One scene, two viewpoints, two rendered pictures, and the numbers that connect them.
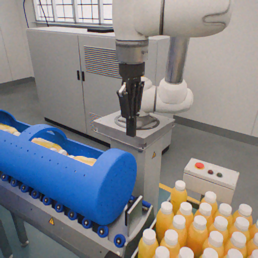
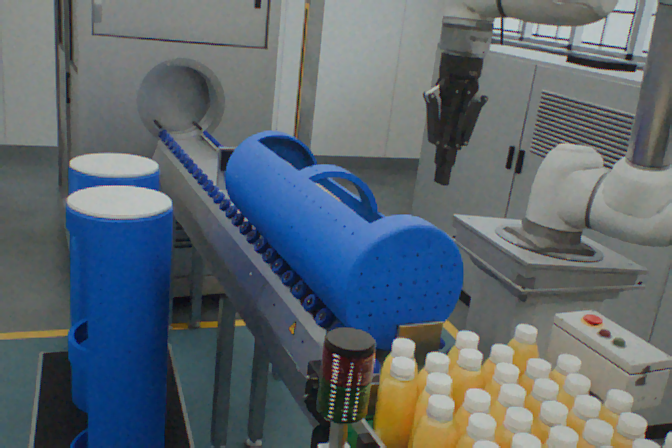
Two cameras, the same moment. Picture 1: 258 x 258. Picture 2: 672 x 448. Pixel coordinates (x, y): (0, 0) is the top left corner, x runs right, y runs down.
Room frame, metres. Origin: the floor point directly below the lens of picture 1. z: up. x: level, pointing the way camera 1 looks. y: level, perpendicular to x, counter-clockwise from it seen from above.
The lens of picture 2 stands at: (-0.51, -0.53, 1.65)
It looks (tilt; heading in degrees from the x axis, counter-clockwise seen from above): 19 degrees down; 32
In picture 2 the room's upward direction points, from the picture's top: 7 degrees clockwise
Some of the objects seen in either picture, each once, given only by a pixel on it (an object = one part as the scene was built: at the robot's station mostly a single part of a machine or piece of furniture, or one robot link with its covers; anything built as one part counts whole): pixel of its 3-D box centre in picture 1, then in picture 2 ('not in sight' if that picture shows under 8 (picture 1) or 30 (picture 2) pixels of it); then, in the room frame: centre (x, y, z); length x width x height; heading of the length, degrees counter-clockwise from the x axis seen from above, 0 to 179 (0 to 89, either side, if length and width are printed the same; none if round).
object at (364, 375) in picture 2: not in sight; (347, 360); (0.14, -0.16, 1.23); 0.06 x 0.06 x 0.04
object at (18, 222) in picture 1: (16, 215); (260, 372); (1.26, 0.83, 0.31); 0.06 x 0.06 x 0.63; 58
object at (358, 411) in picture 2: not in sight; (343, 392); (0.14, -0.16, 1.18); 0.06 x 0.06 x 0.05
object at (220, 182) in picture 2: not in sight; (231, 169); (1.35, 1.11, 1.00); 0.10 x 0.04 x 0.15; 148
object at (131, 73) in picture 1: (131, 77); (458, 80); (0.66, -0.01, 1.52); 0.08 x 0.07 x 0.09; 148
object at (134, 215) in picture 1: (133, 215); (414, 349); (0.64, -0.02, 0.99); 0.10 x 0.02 x 0.12; 148
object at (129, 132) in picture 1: (130, 126); (442, 165); (0.66, -0.01, 1.37); 0.03 x 0.01 x 0.07; 58
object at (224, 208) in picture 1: (225, 208); (577, 383); (0.60, -0.35, 1.07); 0.04 x 0.04 x 0.02
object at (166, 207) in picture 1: (166, 207); (467, 339); (0.61, -0.14, 1.07); 0.04 x 0.04 x 0.02
